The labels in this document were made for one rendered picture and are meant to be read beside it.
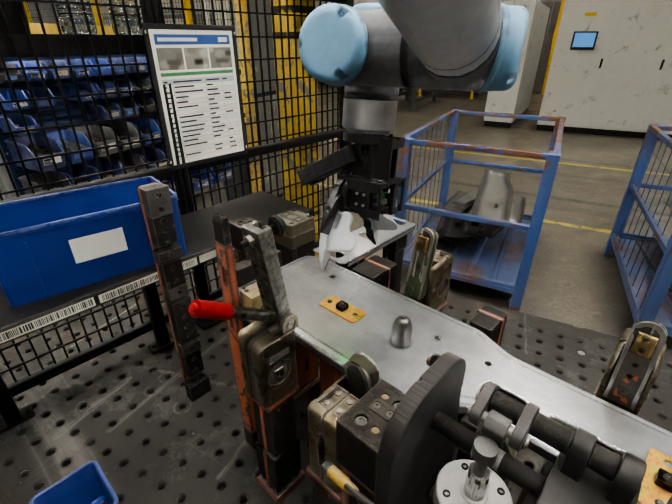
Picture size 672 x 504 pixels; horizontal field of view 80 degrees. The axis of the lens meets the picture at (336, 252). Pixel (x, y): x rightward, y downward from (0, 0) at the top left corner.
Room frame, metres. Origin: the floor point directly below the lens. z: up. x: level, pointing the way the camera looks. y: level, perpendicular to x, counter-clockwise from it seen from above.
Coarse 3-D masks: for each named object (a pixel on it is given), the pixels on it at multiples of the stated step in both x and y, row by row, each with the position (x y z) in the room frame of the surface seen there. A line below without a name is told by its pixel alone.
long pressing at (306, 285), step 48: (240, 288) 0.64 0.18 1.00; (288, 288) 0.65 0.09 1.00; (336, 288) 0.65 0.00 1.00; (384, 288) 0.65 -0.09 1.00; (336, 336) 0.50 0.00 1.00; (384, 336) 0.50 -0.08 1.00; (432, 336) 0.50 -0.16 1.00; (480, 336) 0.50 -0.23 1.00; (480, 384) 0.40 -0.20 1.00; (528, 384) 0.40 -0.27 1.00; (624, 432) 0.33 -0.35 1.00
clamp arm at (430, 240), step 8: (424, 232) 0.66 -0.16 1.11; (432, 232) 0.66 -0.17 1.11; (416, 240) 0.67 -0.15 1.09; (424, 240) 0.65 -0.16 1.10; (432, 240) 0.65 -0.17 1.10; (416, 248) 0.66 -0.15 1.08; (424, 248) 0.65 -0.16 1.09; (432, 248) 0.65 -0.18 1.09; (416, 256) 0.66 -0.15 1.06; (424, 256) 0.65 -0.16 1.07; (432, 256) 0.65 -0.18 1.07; (416, 264) 0.66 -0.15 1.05; (424, 264) 0.64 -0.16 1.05; (408, 272) 0.66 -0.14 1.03; (416, 272) 0.65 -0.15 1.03; (424, 272) 0.64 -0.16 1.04; (408, 280) 0.65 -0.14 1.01; (416, 280) 0.64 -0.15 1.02; (424, 280) 0.64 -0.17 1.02; (408, 288) 0.65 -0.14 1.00; (416, 288) 0.64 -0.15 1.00; (424, 288) 0.64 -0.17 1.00; (416, 296) 0.63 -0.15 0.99
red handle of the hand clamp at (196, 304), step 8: (192, 304) 0.39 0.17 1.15; (200, 304) 0.39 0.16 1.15; (208, 304) 0.39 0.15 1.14; (216, 304) 0.40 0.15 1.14; (224, 304) 0.41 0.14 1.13; (192, 312) 0.38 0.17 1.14; (200, 312) 0.38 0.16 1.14; (208, 312) 0.39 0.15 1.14; (216, 312) 0.39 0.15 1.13; (224, 312) 0.40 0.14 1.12; (232, 312) 0.41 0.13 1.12; (240, 312) 0.42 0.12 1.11; (248, 312) 0.43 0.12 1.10; (256, 312) 0.44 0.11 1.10; (264, 312) 0.45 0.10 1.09; (272, 312) 0.46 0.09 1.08; (256, 320) 0.44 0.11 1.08; (264, 320) 0.45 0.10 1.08; (272, 320) 0.46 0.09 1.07
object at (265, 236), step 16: (256, 224) 0.47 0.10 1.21; (272, 224) 0.48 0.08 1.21; (256, 240) 0.44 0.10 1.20; (272, 240) 0.45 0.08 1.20; (256, 256) 0.45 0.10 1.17; (272, 256) 0.45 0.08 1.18; (256, 272) 0.46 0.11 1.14; (272, 272) 0.45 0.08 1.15; (272, 288) 0.45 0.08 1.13; (272, 304) 0.46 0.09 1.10; (288, 304) 0.47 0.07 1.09
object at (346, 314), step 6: (324, 300) 0.60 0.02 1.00; (336, 300) 0.60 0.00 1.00; (342, 300) 0.59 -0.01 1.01; (324, 306) 0.58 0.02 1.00; (330, 306) 0.58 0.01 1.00; (336, 306) 0.58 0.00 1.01; (342, 306) 0.57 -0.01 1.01; (348, 306) 0.58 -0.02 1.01; (354, 306) 0.58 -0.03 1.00; (336, 312) 0.57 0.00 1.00; (342, 312) 0.57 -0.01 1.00; (348, 312) 0.57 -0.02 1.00; (354, 312) 0.57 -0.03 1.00; (360, 312) 0.57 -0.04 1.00; (348, 318) 0.55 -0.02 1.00; (354, 318) 0.55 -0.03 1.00; (360, 318) 0.55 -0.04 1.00
